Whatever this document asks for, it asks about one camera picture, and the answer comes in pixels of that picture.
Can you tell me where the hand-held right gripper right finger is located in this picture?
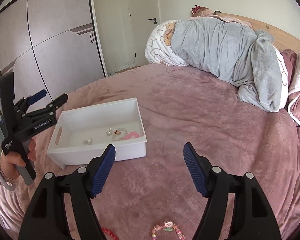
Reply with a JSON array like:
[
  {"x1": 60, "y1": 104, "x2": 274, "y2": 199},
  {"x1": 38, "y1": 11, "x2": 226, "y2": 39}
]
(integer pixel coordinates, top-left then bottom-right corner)
[{"x1": 183, "y1": 142, "x2": 282, "y2": 240}]

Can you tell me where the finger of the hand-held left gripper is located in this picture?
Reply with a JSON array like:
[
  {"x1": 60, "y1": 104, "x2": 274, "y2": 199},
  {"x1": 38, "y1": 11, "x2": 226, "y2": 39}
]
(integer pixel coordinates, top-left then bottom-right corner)
[
  {"x1": 14, "y1": 93, "x2": 68, "y2": 140},
  {"x1": 15, "y1": 89, "x2": 47, "y2": 111}
]

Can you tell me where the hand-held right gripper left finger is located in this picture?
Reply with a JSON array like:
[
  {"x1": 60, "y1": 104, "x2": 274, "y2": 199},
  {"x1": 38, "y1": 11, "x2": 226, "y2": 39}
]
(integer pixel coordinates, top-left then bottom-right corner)
[{"x1": 18, "y1": 144, "x2": 116, "y2": 240}]

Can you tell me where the white jade bead bracelet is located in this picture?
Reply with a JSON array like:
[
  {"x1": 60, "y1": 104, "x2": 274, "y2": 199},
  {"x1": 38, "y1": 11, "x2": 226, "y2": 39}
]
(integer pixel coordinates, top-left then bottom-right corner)
[{"x1": 111, "y1": 128, "x2": 128, "y2": 142}]

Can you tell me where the white plastic storage box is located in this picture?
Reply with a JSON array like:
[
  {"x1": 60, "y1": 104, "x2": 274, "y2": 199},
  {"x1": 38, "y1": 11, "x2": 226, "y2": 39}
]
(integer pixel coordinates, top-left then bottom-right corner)
[{"x1": 47, "y1": 97, "x2": 147, "y2": 170}]

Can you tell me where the pink bead bracelet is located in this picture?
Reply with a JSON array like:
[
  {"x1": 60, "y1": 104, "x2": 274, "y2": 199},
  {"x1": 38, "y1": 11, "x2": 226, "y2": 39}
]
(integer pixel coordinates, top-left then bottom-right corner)
[{"x1": 122, "y1": 131, "x2": 140, "y2": 140}]

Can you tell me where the multicolour bead bracelet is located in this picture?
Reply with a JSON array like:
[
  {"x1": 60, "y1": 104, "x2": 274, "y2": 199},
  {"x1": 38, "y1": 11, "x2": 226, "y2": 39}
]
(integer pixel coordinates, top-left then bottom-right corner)
[{"x1": 151, "y1": 221, "x2": 186, "y2": 240}]

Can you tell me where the red bead bracelet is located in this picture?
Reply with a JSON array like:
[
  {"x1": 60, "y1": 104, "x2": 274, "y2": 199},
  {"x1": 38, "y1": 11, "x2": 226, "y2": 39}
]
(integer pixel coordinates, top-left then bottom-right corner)
[{"x1": 101, "y1": 227, "x2": 119, "y2": 240}]

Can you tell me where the person's left hand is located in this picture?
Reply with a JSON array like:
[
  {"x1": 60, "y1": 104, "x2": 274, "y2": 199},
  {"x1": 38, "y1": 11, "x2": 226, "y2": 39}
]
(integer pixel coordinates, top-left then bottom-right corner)
[{"x1": 0, "y1": 139, "x2": 37, "y2": 180}]

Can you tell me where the pink plush blanket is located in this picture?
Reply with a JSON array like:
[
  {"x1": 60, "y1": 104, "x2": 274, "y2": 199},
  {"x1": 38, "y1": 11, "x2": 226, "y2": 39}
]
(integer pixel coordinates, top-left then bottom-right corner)
[{"x1": 0, "y1": 62, "x2": 300, "y2": 240}]

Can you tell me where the grey sliding wardrobe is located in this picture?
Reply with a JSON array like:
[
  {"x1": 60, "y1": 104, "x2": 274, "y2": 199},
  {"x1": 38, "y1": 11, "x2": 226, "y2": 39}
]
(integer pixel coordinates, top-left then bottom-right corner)
[{"x1": 0, "y1": 0, "x2": 108, "y2": 81}]

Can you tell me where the pale jade bangle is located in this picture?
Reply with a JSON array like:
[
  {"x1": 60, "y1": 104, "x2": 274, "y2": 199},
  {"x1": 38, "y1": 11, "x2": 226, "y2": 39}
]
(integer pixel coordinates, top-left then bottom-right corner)
[{"x1": 0, "y1": 161, "x2": 17, "y2": 191}]

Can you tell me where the white door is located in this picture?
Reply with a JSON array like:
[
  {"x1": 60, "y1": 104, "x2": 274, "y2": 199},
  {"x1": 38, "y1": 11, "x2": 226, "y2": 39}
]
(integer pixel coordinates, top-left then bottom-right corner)
[{"x1": 126, "y1": 0, "x2": 161, "y2": 68}]

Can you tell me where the grey quilt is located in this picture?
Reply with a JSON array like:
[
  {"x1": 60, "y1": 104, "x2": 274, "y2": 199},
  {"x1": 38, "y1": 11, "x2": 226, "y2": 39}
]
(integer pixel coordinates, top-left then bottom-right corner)
[{"x1": 171, "y1": 19, "x2": 283, "y2": 112}]

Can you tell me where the wooden headboard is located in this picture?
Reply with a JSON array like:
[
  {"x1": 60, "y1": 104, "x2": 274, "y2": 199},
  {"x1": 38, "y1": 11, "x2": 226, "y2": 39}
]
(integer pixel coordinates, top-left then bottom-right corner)
[{"x1": 215, "y1": 12, "x2": 300, "y2": 55}]

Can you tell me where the pink chain bracelet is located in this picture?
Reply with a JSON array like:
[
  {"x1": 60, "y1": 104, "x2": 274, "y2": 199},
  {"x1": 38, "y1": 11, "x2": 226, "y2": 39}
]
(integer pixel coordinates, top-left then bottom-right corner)
[{"x1": 0, "y1": 157, "x2": 18, "y2": 184}]

